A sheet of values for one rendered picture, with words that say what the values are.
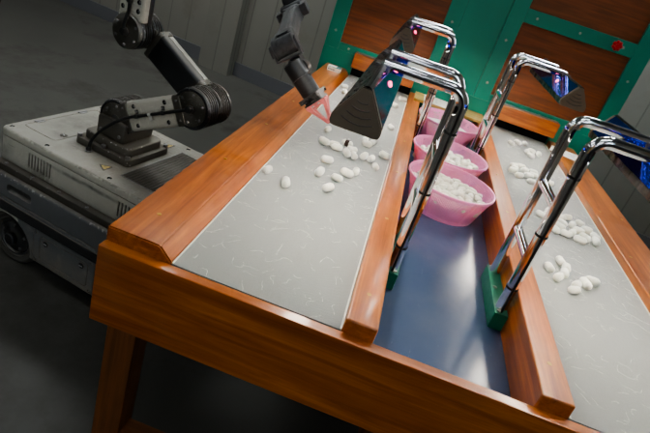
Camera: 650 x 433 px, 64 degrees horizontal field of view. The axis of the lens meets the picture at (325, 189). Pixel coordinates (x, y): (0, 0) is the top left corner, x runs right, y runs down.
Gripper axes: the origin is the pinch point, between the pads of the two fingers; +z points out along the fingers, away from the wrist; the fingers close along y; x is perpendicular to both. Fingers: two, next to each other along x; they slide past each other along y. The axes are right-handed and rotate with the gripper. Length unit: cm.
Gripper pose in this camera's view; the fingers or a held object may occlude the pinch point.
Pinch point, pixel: (328, 120)
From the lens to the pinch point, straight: 154.3
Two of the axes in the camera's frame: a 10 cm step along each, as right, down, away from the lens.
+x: -8.1, 4.5, 3.7
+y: 2.2, -3.4, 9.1
